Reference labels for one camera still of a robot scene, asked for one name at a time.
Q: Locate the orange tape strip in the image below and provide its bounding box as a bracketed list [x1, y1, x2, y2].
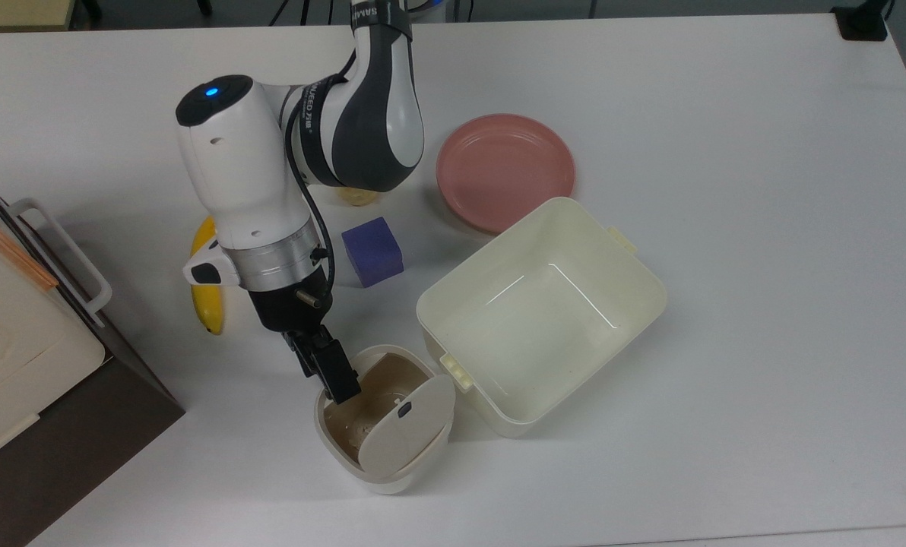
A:
[0, 223, 60, 292]

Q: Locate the pink plate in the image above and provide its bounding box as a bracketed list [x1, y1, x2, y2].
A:
[436, 114, 576, 235]

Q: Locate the purple cube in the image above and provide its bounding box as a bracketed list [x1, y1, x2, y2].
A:
[341, 217, 405, 289]

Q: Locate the yellowish wooden desk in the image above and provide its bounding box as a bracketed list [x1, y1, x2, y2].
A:
[0, 0, 75, 33]

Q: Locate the yellow banana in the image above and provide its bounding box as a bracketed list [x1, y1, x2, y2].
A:
[189, 215, 226, 335]

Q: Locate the white drawer handle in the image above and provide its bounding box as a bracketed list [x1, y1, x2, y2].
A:
[8, 198, 113, 329]

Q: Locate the small beige trash can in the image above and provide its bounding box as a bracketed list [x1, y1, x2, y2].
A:
[315, 344, 456, 495]

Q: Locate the cream plastic bin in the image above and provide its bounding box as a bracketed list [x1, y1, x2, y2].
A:
[416, 197, 668, 439]

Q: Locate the dark brown drawer box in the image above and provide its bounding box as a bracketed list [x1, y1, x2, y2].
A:
[0, 167, 186, 547]

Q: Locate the black table clamp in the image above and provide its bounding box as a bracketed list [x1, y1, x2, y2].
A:
[831, 0, 891, 42]

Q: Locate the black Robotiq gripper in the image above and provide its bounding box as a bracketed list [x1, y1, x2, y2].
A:
[249, 275, 363, 405]

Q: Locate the beige trash can lid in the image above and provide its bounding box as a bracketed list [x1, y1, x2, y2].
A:
[358, 372, 456, 479]

